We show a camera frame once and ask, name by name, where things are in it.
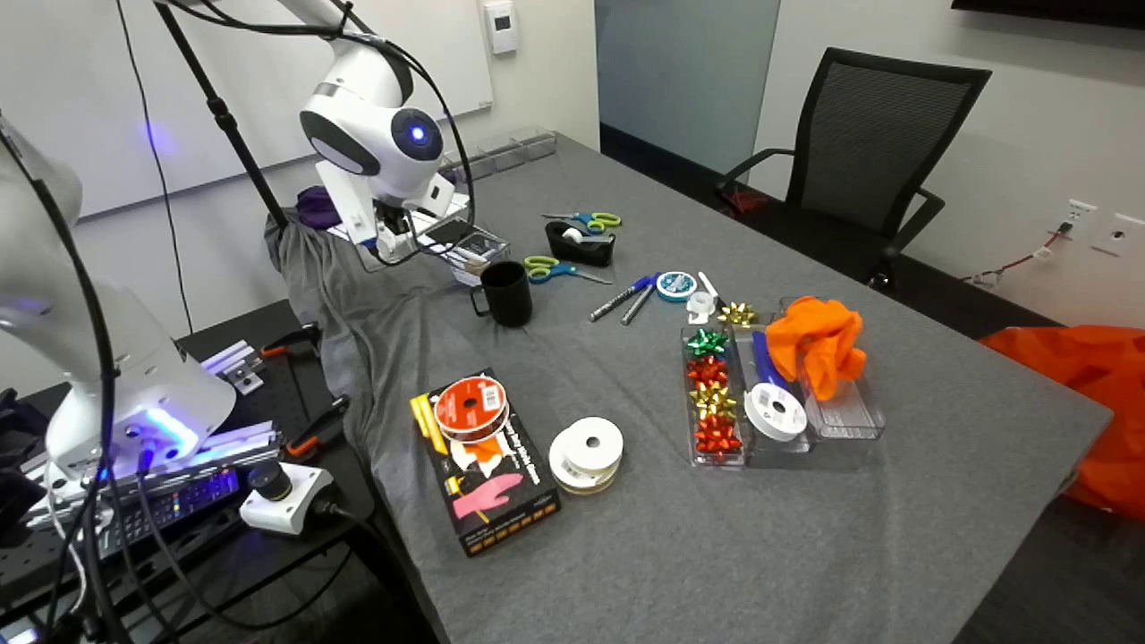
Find orange ribbon spool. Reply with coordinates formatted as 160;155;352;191
434;376;512;444

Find red cable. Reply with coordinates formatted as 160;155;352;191
963;224;1075;290

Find orange tissue paper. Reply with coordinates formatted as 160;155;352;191
765;296;868;403

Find black box of gloves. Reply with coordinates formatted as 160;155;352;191
410;368;563;558

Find white wall thermostat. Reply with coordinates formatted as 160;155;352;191
482;0;521;56

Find black tape dispenser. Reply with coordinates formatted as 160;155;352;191
544;219;617;268

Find black cable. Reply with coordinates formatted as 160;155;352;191
311;499;441;644
114;0;195;334

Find grey pen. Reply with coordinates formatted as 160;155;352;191
620;281;660;327

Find purple cloth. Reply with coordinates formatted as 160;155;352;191
296;185;344;231

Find blue ribbon roll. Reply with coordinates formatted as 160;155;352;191
751;330;790;395

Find clear plastic tray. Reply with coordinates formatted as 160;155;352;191
426;217;513;272

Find grey tablecloth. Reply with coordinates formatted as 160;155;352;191
264;132;1115;644

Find black office chair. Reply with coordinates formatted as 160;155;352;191
715;47;993;293

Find row of clear plastic trays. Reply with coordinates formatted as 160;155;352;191
445;125;558;182

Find silver aluminium bracket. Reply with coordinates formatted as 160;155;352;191
202;339;266;395

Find blue pen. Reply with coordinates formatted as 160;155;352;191
588;273;662;324

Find narrow clear organizer tray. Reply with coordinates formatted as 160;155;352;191
681;323;750;469

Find white ribbon spool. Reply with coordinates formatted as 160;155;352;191
743;382;810;444

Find stack of white ribbon spools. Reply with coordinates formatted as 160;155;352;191
547;416;625;496

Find orange and black clamp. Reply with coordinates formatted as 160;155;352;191
261;323;324;360
284;394;352;461

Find frosted glass panel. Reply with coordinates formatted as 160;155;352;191
594;0;782;176

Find white emergency stop button box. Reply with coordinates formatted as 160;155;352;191
239;460;335;537

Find white wall plate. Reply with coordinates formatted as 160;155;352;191
1090;212;1145;259

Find red gift bow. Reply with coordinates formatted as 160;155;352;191
686;355;731;388
692;415;744;456

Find blue and green scissors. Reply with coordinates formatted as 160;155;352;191
540;211;623;236
522;255;615;287

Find black mug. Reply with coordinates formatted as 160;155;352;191
469;260;534;329

